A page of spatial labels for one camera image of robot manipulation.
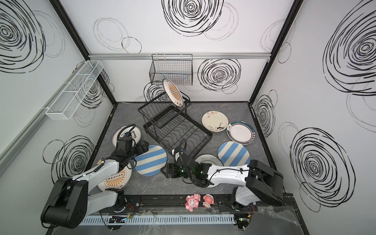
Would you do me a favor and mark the white mesh wall shelf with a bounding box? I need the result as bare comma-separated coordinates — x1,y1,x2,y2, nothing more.
46,60,104,120

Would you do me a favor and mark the cream floral plate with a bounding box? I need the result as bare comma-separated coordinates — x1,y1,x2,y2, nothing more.
201,111,229,132

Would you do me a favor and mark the orange sunburst plate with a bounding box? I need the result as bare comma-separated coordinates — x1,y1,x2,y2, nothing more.
97,166,133,191
163,78,184,107

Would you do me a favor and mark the black wire dish rack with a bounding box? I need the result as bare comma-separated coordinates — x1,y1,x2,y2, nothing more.
138,92,212,159

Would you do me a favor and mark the blue striped plate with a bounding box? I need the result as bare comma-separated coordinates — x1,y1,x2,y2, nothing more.
135,145,167,176
218,142,250,166

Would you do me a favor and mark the orange sunburst plate on table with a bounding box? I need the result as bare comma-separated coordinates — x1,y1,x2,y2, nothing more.
97,166,133,191

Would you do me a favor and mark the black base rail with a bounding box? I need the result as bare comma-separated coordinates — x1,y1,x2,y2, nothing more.
96,193,297,215

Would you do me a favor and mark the white slotted cable duct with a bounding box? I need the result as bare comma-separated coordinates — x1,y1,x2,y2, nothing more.
80,214,236,226

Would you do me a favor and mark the green red rimmed plate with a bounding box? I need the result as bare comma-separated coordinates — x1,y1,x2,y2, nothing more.
226,121,256,145

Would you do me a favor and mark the black wire wall basket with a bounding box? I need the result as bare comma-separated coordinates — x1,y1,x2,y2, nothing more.
149,53,193,86

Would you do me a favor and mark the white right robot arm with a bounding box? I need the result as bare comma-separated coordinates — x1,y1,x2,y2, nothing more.
161,140,285,206

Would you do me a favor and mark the pink round figurine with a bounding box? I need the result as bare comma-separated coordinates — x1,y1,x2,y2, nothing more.
203,194,214,209

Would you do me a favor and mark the white green emblem plate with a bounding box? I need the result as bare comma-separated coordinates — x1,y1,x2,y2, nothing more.
195,154,224,180

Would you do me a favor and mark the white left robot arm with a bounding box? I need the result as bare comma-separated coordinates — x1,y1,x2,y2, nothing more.
40,124,148,229

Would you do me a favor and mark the pink plush doll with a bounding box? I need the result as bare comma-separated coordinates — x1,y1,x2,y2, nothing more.
185,193,201,212

